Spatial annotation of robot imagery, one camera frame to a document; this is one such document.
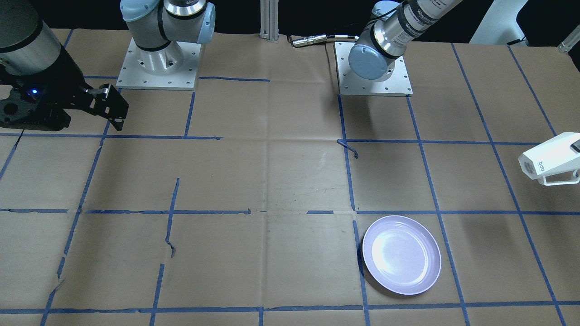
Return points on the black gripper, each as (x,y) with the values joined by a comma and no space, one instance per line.
(65,78)

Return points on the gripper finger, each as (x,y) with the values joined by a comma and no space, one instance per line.
(576,146)

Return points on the lilac plate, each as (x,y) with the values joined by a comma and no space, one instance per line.
(401,255)

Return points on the brown paper table cover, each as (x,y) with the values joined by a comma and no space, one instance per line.
(241,203)

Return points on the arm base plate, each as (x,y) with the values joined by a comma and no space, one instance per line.
(396,82)
(172,68)

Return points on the aluminium frame post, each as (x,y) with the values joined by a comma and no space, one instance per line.
(269,20)

